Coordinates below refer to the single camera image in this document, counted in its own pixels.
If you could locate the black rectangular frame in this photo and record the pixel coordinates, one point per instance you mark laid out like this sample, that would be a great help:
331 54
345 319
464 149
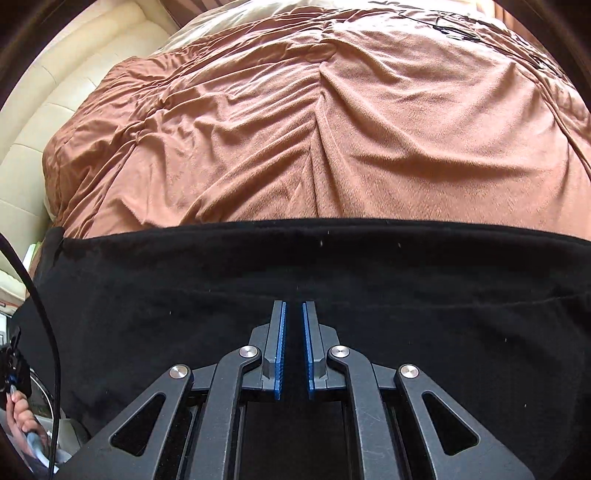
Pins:
443 31

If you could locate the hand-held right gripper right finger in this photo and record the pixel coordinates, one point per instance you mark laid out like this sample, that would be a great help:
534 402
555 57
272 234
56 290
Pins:
307 350

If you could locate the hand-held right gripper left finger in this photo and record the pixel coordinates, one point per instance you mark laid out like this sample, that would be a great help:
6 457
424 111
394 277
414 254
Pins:
280 350

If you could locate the beige bed sheet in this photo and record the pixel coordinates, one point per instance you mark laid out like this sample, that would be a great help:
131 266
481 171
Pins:
221 18

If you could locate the brown fleece blanket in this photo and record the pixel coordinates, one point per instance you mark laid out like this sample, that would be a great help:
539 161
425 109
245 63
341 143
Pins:
323 138

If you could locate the person's left hand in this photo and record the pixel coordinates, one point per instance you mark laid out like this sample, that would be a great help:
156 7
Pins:
25 417

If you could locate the black pants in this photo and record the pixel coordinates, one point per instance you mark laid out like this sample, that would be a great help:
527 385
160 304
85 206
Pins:
415 286

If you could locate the brown curtain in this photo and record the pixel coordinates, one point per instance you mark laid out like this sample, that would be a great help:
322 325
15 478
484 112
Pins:
198 4

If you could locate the cream padded headboard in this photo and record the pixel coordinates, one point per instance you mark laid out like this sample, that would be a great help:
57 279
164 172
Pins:
69 92

